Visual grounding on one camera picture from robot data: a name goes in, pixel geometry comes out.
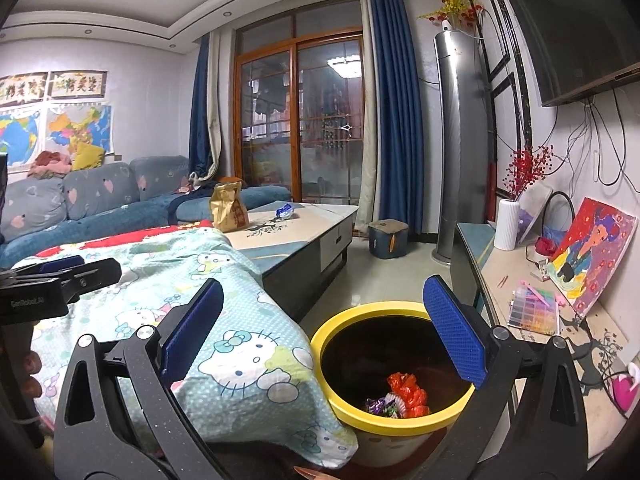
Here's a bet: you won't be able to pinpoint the colourful bead organizer box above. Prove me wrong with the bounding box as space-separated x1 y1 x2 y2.
507 287 561 336

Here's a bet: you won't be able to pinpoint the yellow artificial flowers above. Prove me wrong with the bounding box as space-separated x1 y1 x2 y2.
417 0 483 26

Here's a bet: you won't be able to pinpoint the black cable loop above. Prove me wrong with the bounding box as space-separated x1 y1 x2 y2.
540 191 576 241

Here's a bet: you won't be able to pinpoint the purple candy wrapper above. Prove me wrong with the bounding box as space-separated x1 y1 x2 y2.
365 395 401 417

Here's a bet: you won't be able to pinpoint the country map poster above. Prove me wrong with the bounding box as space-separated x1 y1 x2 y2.
47 104 113 156

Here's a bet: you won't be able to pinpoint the pile of clothes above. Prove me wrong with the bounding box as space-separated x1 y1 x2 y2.
27 150 73 181

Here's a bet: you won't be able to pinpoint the person's left hand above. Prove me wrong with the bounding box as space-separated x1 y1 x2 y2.
22 352 45 398

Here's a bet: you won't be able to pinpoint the black wall cables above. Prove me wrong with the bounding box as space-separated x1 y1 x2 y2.
545 90 631 196

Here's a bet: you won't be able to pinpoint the grey tower air conditioner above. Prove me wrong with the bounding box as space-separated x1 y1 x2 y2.
431 29 496 266

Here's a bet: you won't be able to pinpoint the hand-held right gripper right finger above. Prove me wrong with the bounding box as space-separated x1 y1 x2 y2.
422 274 591 480

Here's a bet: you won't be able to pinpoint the world map poster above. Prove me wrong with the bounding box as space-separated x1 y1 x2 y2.
0 107 43 173

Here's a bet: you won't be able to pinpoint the black wall television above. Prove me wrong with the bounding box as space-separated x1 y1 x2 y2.
492 0 640 108

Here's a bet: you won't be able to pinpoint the golden paper bag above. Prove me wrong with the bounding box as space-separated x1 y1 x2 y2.
209 182 249 233

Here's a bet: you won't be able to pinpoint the white framed picture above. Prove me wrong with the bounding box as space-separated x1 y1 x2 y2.
515 182 553 246

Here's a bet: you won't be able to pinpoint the wooden sliding glass door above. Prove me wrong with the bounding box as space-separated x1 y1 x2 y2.
232 7 366 203

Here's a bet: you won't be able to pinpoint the television stand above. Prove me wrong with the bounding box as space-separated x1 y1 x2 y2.
450 222 631 461

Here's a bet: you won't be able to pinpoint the colourful figure painting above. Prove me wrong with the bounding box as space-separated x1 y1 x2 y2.
545 197 640 318

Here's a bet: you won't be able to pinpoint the framed calligraphy poster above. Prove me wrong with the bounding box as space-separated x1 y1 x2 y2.
0 72 48 108
47 70 108 100

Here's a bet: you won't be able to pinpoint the red berry branch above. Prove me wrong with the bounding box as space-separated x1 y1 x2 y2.
497 144 555 201

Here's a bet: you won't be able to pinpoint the pink white toy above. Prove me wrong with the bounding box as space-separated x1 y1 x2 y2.
610 362 640 413

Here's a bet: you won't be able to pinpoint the blue curtain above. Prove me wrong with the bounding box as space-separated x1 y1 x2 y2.
367 0 426 233
187 35 216 181

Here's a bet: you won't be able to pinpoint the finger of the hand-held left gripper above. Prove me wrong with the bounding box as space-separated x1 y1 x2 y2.
35 255 86 277
57 258 123 306

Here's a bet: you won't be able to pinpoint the red plastic bag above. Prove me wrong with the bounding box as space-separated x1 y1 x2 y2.
387 372 431 418

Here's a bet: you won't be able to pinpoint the coffee table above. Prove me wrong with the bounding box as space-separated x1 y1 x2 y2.
220 201 361 321

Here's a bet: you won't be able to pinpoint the blue storage box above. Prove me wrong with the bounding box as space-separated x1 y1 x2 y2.
367 219 410 260

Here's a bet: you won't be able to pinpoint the yellow pillow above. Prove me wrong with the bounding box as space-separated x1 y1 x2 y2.
72 142 106 171

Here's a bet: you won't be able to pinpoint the cartoon cat printed blanket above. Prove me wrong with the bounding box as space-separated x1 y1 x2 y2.
10 227 358 468

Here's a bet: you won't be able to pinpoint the yellow rim waste bin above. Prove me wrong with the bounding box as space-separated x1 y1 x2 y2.
309 301 476 468

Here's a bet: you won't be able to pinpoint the blue grey sofa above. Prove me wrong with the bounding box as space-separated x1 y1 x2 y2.
0 155 293 271

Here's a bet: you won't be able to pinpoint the white ribbed vase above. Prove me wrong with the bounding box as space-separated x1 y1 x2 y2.
493 199 521 251

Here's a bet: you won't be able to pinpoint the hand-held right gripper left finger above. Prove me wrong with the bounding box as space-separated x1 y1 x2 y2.
52 277 226 480

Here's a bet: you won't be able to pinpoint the beige sheer curtain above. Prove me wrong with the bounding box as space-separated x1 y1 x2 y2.
205 30 223 178
355 0 383 201

